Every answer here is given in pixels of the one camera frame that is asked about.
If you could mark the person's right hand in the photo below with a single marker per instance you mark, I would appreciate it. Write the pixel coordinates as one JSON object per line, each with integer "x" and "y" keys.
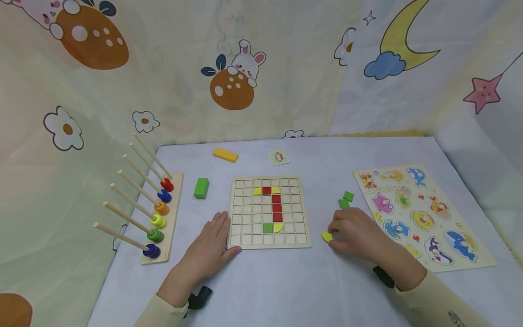
{"x": 361, "y": 236}

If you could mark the person's left hand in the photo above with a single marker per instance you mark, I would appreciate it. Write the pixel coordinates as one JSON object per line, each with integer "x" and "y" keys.
{"x": 206, "y": 252}

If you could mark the person's left fingers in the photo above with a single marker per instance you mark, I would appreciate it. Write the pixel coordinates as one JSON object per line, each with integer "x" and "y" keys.
{"x": 218, "y": 225}

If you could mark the person's right thumb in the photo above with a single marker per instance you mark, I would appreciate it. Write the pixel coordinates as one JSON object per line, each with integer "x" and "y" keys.
{"x": 337, "y": 245}

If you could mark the person's left thumb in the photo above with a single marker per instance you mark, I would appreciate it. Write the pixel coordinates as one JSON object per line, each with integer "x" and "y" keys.
{"x": 232, "y": 250}

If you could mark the person's right fingers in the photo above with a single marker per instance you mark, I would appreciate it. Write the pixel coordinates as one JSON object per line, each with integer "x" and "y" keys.
{"x": 338, "y": 223}

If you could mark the wooden grid board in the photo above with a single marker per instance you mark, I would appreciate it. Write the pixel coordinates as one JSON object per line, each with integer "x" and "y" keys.
{"x": 292, "y": 213}

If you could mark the person's right forearm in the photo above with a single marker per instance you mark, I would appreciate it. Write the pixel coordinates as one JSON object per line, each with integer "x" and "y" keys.
{"x": 433, "y": 295}

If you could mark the person's left forearm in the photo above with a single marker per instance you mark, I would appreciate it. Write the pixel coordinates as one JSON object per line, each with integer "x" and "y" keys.
{"x": 163, "y": 304}

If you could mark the green square piece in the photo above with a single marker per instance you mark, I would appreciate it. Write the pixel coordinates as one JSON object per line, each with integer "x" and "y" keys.
{"x": 343, "y": 204}
{"x": 267, "y": 228}
{"x": 348, "y": 196}

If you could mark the green wooden block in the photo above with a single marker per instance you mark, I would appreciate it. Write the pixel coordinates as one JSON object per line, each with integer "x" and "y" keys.
{"x": 201, "y": 188}

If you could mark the wooden peg rack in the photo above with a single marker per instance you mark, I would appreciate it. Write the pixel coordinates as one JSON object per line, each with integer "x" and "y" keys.
{"x": 168, "y": 236}

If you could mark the red square piece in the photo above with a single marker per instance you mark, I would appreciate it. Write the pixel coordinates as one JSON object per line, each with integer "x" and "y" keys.
{"x": 266, "y": 190}
{"x": 277, "y": 217}
{"x": 276, "y": 198}
{"x": 277, "y": 207}

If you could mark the black wrist band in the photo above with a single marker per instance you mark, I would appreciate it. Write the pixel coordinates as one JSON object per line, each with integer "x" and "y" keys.
{"x": 384, "y": 276}
{"x": 199, "y": 297}

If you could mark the yellow wooden block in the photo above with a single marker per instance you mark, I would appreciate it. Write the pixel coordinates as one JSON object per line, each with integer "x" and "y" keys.
{"x": 225, "y": 155}

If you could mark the set of animal puzzle pieces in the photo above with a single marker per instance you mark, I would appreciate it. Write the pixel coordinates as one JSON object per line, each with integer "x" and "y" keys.
{"x": 423, "y": 219}

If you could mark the small pattern card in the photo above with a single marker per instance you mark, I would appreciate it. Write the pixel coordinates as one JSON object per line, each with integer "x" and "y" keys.
{"x": 279, "y": 157}

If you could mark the animal puzzle board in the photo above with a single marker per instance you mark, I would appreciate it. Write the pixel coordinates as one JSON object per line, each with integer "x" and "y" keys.
{"x": 478, "y": 261}

